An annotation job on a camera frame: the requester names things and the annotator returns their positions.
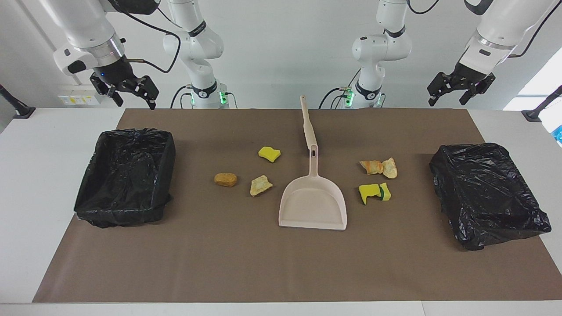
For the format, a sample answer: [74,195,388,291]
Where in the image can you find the small yellow sponge piece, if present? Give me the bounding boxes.
[258,146,281,163]

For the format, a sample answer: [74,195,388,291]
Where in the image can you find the bin with black bag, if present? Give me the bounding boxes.
[74,128,176,228]
[429,142,552,251]

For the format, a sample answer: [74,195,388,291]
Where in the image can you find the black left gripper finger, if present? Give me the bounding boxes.
[428,72,457,107]
[460,74,496,106]

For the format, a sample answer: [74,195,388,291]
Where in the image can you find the orange striped bread piece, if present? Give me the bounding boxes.
[359,160,384,175]

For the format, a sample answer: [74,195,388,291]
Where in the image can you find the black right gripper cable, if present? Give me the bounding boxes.
[105,0,181,74]

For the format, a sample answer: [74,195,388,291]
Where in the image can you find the white wall socket box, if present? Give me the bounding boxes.
[58,85,104,106]

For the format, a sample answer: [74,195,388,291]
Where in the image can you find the black base cable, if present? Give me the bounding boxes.
[318,86,354,109]
[170,85,194,109]

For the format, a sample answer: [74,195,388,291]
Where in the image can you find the brown bread nugget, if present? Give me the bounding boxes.
[214,172,238,188]

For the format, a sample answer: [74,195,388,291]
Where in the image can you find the beige rough foam chunk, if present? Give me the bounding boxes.
[250,175,273,197]

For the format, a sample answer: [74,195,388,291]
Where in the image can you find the brown paper table mat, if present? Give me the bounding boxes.
[32,108,562,303]

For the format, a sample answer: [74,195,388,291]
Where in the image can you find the pink plastic dustpan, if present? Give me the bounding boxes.
[278,144,347,230]

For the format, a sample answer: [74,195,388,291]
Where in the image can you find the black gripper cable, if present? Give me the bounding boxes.
[509,0,562,58]
[105,0,181,74]

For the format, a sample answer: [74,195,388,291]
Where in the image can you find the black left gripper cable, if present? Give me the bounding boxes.
[509,0,562,58]

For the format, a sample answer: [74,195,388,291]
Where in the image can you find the large yellow sponge piece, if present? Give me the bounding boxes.
[358,184,382,205]

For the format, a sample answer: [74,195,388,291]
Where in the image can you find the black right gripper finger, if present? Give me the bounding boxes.
[90,75,124,107]
[134,75,159,110]

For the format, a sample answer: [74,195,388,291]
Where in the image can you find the pink brush black bristles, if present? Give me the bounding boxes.
[300,95,318,153]

